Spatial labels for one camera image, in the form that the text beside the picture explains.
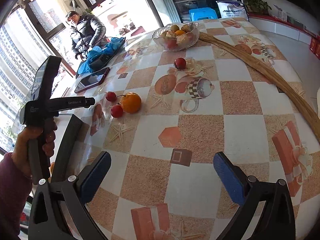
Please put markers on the red box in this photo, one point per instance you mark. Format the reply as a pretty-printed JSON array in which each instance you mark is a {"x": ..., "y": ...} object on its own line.
[{"x": 315, "y": 46}]

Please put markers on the green potted plant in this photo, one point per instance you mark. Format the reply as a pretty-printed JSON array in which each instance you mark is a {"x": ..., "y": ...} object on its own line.
[{"x": 257, "y": 5}]

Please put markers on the small white boxes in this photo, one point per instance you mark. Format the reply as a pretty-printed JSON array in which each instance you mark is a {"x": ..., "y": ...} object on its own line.
[{"x": 281, "y": 12}]

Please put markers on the orange with long stem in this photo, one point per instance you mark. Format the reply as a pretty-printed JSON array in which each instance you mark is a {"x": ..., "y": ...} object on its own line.
[{"x": 130, "y": 103}]

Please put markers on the black bag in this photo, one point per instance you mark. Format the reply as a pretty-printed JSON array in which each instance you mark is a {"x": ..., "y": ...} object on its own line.
[{"x": 100, "y": 58}]

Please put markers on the checked printed tablecloth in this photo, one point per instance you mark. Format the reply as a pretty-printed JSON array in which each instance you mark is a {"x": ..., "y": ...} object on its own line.
[{"x": 200, "y": 130}]

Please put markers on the tablet in red case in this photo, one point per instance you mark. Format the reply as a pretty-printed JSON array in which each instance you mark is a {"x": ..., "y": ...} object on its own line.
[{"x": 91, "y": 80}]

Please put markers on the yellow pear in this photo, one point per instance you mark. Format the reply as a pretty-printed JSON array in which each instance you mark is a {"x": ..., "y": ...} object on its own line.
[{"x": 174, "y": 27}]

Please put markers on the white printed bag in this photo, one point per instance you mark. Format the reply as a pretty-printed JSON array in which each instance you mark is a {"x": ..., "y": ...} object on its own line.
[{"x": 231, "y": 11}]

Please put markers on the blue plastic stool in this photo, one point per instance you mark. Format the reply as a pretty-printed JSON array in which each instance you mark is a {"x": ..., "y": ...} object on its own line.
[{"x": 202, "y": 14}]

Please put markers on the person's left forearm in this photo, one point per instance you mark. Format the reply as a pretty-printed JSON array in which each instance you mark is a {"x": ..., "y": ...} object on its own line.
[{"x": 12, "y": 192}]

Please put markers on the wooden strip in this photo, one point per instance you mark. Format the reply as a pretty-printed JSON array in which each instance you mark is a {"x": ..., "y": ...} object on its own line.
[{"x": 250, "y": 57}]

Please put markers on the red tomato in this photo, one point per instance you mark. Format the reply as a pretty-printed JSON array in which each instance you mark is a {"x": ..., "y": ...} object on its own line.
[
  {"x": 172, "y": 44},
  {"x": 110, "y": 96},
  {"x": 116, "y": 111},
  {"x": 180, "y": 63}
]

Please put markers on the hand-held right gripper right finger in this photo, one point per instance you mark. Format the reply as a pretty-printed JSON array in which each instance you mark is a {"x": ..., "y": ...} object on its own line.
[{"x": 228, "y": 177}]

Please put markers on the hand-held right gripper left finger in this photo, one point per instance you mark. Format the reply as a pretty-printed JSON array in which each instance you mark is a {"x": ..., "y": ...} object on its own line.
[{"x": 96, "y": 177}]

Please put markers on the grey cardboard box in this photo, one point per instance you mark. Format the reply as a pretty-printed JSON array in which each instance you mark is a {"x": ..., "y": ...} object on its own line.
[{"x": 67, "y": 142}]

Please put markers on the person's left hand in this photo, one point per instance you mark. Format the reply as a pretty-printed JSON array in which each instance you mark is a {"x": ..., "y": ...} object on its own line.
[{"x": 21, "y": 150}]

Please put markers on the blue plastic bag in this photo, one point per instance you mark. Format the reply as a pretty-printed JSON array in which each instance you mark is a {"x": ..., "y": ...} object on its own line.
[
  {"x": 115, "y": 42},
  {"x": 86, "y": 62}
]

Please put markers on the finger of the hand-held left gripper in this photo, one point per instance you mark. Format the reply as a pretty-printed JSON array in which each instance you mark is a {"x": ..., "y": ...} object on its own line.
[{"x": 90, "y": 101}]

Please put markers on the glass bowl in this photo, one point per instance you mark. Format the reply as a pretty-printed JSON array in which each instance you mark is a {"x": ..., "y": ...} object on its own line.
[{"x": 190, "y": 40}]

